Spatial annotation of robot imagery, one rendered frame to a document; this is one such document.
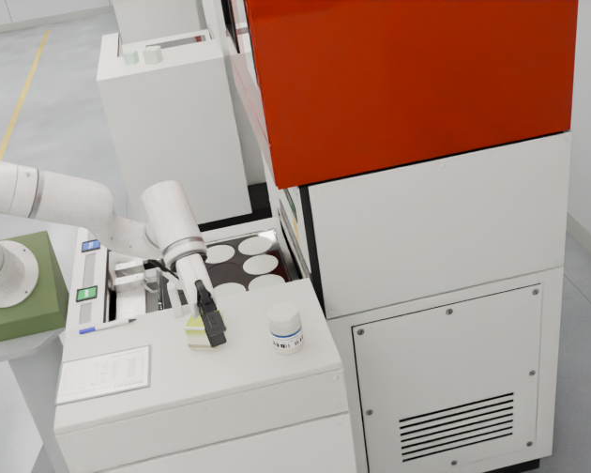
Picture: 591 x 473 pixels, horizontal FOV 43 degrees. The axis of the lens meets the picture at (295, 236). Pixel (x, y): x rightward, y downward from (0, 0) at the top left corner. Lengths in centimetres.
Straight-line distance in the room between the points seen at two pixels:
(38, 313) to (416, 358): 106
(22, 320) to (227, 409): 78
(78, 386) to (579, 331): 215
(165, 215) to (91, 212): 14
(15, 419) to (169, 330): 159
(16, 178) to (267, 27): 62
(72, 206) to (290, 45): 59
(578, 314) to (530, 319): 114
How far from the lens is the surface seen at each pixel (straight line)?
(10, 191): 135
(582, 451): 279
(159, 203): 144
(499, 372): 230
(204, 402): 163
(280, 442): 174
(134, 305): 210
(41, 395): 238
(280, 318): 161
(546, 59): 187
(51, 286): 220
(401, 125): 177
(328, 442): 177
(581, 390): 300
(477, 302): 211
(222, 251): 220
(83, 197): 138
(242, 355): 169
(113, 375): 173
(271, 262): 210
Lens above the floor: 202
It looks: 30 degrees down
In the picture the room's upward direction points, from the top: 9 degrees counter-clockwise
